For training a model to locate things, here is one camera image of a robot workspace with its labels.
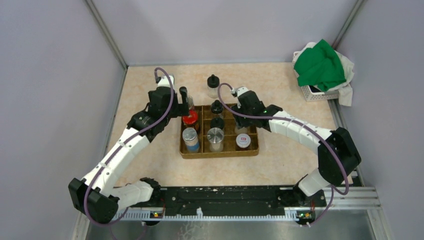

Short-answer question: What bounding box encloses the green cloth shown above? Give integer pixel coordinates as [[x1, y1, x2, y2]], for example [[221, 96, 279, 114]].
[[293, 39, 347, 92]]

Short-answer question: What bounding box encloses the woven bamboo divided tray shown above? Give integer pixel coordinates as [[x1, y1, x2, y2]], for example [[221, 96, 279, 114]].
[[179, 105, 260, 159]]

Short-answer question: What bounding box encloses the white cloth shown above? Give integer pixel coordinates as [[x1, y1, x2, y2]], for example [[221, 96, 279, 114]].
[[292, 42, 355, 108]]

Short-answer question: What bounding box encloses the black cap shaker rear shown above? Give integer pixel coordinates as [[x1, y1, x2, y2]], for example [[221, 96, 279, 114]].
[[207, 74, 220, 99]]

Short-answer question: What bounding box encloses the clear jar silver lid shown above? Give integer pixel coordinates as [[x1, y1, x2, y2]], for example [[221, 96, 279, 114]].
[[206, 127, 225, 153]]

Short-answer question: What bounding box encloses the silver lid jar blue label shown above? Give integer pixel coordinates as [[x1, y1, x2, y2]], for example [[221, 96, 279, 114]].
[[182, 127, 200, 153]]

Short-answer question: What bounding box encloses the yellow lid small bottle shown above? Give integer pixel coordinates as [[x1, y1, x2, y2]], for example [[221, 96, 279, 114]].
[[234, 125, 249, 135]]

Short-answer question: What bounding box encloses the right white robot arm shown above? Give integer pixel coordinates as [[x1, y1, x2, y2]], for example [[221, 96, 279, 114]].
[[231, 87, 362, 206]]

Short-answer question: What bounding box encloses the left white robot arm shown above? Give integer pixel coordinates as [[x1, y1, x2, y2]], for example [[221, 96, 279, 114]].
[[68, 86, 189, 227]]

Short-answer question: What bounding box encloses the black cap shaker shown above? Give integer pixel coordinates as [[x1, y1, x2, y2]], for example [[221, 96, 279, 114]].
[[207, 74, 220, 99], [210, 117, 225, 131]]

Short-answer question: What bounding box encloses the small black cap bottle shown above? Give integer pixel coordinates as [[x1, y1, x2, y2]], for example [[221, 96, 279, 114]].
[[210, 100, 224, 119]]

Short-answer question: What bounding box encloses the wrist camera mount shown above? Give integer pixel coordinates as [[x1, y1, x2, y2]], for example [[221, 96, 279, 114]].
[[231, 86, 249, 108], [156, 74, 175, 89]]

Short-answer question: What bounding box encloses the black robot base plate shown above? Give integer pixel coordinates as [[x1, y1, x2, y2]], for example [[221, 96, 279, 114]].
[[135, 185, 327, 217]]

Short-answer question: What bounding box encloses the tall glass sauce bottle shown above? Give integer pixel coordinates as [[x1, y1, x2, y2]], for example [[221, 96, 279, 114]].
[[186, 94, 195, 111]]

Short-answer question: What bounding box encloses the aluminium frame rail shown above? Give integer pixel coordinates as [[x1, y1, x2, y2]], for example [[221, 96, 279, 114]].
[[68, 98, 381, 227]]

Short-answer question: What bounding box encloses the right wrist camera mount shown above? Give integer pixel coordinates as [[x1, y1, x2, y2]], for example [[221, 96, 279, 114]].
[[231, 86, 249, 108]]

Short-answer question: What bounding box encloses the red lid sauce jar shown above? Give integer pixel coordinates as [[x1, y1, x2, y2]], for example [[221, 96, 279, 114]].
[[181, 109, 200, 133]]

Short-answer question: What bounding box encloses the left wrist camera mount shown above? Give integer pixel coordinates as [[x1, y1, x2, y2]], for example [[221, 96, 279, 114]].
[[156, 74, 175, 89]]

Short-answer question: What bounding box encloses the white plastic basket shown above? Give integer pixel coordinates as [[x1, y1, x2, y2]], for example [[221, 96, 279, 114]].
[[300, 85, 339, 102]]

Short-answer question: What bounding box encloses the white lid dark jar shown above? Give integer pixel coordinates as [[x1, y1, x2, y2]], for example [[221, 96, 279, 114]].
[[235, 133, 252, 151]]

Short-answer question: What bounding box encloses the black cap shaker front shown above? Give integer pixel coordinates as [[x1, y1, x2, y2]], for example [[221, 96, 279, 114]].
[[210, 117, 225, 131]]

